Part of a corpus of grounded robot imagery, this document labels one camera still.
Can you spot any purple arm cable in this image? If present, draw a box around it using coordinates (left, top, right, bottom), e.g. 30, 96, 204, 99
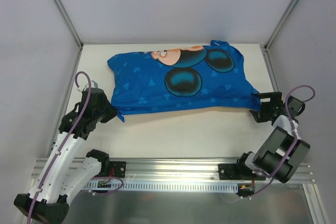
26, 71, 124, 224
246, 84, 317, 200

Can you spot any left aluminium frame post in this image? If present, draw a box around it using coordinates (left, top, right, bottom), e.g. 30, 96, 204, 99
52, 0, 83, 49

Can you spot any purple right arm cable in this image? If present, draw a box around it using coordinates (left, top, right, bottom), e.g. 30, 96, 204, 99
246, 84, 317, 200

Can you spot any white slotted cable duct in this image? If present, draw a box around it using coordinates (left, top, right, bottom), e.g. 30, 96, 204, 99
83, 180, 238, 194

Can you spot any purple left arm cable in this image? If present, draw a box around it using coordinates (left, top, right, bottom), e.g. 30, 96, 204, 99
26, 71, 124, 224

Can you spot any aluminium mounting rail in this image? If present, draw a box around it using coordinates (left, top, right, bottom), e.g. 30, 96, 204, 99
31, 157, 314, 184

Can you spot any aluminium frame post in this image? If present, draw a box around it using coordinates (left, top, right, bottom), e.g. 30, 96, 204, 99
52, 0, 83, 49
263, 0, 317, 51

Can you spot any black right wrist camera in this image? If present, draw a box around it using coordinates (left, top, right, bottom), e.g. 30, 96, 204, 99
287, 96, 306, 119

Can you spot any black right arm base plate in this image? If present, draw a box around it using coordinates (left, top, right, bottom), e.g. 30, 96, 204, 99
218, 163, 266, 181

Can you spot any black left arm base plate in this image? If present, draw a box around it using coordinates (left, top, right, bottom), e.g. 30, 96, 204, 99
98, 161, 127, 178

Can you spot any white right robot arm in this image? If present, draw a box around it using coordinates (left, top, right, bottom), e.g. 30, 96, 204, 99
235, 92, 310, 183

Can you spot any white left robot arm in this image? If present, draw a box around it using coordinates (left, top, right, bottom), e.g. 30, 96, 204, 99
14, 88, 118, 223

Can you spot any right aluminium frame post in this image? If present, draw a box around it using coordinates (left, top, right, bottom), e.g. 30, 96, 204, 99
263, 0, 317, 51

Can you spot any blue and yellow pillowcase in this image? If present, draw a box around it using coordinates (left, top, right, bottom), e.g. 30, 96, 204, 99
107, 40, 261, 115

